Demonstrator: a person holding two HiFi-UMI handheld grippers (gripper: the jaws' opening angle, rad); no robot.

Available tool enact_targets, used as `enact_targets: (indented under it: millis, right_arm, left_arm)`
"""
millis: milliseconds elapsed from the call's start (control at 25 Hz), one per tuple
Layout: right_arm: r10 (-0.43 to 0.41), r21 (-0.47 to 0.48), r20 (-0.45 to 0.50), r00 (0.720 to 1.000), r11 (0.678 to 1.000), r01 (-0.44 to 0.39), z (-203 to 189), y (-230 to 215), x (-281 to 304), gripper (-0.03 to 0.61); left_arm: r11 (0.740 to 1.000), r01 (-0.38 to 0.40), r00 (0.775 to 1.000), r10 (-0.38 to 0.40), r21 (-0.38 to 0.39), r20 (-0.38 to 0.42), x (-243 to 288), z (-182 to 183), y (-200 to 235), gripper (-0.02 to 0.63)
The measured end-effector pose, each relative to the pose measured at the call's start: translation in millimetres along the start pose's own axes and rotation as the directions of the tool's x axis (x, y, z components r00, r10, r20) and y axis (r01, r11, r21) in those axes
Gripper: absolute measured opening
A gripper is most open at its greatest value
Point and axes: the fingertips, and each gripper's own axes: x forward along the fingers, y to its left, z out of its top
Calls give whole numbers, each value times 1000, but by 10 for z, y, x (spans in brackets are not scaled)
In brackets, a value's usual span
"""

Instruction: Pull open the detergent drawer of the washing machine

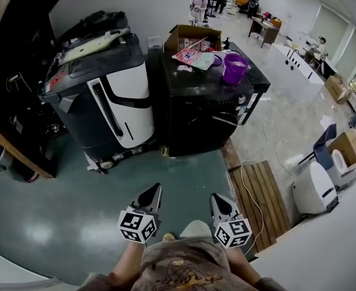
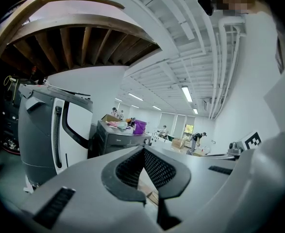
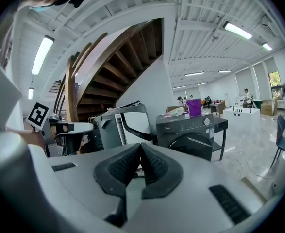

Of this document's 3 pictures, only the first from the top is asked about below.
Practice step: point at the white toilet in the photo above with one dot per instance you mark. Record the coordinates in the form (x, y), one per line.
(339, 161)

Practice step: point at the dark wooden shelf frame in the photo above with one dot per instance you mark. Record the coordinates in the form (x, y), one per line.
(11, 80)

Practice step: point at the black washing machine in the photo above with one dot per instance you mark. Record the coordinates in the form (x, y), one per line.
(202, 114)

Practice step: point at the crumpled white tissue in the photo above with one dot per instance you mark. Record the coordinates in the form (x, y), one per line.
(184, 68)

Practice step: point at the wooden desk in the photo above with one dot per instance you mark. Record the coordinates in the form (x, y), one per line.
(264, 29)

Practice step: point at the white rounded appliance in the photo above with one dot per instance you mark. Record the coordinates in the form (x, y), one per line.
(312, 189)

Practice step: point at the small white box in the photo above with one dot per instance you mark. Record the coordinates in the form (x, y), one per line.
(154, 42)

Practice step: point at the white sink counter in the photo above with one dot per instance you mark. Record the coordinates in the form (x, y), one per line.
(299, 68)

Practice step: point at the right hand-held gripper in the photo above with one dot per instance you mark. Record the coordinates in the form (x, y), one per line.
(232, 232)

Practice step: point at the person's shoe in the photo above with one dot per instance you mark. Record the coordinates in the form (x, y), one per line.
(168, 237)

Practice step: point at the closed cardboard box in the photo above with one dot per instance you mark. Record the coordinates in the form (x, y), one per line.
(337, 88)

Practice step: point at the person's right forearm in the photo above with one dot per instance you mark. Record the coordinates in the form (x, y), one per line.
(241, 262)

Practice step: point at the white flat panel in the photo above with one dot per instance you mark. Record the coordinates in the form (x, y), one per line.
(86, 47)

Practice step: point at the person's brown printed shirt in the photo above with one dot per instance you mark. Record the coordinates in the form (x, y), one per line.
(183, 271)

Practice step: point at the purple lid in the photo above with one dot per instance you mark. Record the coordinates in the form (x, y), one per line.
(217, 61)

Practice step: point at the open cardboard box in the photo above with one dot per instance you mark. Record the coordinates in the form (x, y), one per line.
(193, 33)

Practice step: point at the black detergent drawer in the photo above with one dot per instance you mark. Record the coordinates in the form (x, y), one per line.
(185, 100)

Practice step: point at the person's light trouser leg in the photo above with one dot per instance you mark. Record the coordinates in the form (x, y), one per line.
(196, 229)

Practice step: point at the pink detergent bag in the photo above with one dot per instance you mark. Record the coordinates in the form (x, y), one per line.
(194, 58)

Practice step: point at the cardboard box with toilet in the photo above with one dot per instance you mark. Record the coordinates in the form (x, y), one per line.
(352, 150)

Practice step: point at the blue chair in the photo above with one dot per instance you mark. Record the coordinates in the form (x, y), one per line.
(323, 150)

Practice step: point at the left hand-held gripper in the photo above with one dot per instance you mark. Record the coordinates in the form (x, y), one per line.
(136, 226)

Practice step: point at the purple bucket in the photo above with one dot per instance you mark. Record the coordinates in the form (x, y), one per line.
(233, 70)

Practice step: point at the wooden slatted board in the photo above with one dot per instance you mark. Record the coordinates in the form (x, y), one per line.
(262, 205)

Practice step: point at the black pump bottle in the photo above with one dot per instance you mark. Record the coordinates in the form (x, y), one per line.
(227, 42)

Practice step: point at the black bag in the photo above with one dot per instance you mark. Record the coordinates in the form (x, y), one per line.
(96, 23)

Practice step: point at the person's left forearm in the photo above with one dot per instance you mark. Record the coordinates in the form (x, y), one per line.
(129, 259)

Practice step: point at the black and white machine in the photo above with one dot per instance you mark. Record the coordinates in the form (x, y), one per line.
(105, 102)

